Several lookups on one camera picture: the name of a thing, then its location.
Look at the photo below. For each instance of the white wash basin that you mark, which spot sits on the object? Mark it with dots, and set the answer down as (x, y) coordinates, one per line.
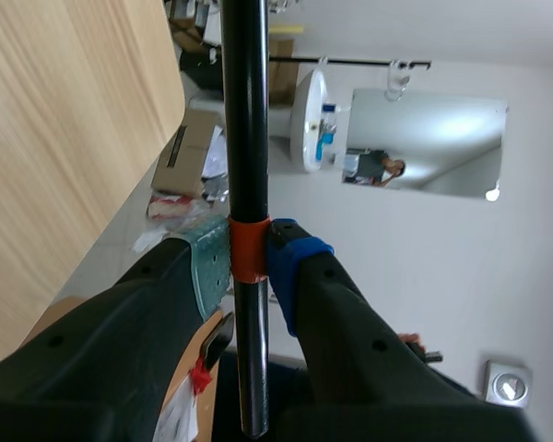
(306, 115)

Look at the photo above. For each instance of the long black rod red band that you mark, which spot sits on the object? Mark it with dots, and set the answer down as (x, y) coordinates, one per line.
(246, 115)

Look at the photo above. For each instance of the silver wall socket plate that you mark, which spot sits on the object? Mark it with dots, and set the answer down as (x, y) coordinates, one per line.
(508, 383)

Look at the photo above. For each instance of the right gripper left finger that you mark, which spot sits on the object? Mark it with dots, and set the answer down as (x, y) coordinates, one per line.
(97, 350)

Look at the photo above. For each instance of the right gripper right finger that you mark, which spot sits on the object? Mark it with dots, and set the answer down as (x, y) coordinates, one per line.
(350, 368)

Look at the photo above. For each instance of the black metal rail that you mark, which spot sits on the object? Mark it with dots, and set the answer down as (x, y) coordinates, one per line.
(359, 61)

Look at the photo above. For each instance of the wall mirror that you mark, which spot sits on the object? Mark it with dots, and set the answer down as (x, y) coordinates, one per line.
(442, 138)

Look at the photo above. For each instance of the flat brown cardboard box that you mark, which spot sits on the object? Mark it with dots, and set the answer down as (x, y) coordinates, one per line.
(184, 152)

